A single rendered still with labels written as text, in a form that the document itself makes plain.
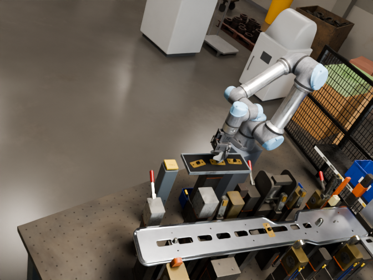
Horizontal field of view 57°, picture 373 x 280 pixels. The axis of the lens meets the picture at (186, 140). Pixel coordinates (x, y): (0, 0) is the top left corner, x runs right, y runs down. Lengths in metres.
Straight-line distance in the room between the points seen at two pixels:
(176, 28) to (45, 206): 3.29
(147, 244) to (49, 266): 0.50
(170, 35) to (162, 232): 4.01
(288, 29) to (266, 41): 0.32
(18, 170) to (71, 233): 1.36
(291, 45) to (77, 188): 3.29
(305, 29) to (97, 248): 3.94
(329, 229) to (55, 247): 1.46
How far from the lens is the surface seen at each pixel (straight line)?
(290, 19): 5.09
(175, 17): 5.21
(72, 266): 1.84
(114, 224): 1.99
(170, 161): 1.73
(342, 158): 2.76
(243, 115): 1.63
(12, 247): 2.73
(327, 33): 7.50
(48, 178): 3.12
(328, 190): 2.19
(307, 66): 1.87
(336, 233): 2.16
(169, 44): 5.34
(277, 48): 4.98
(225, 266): 1.61
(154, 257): 1.56
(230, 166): 1.86
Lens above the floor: 2.28
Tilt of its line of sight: 36 degrees down
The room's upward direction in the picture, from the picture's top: 21 degrees clockwise
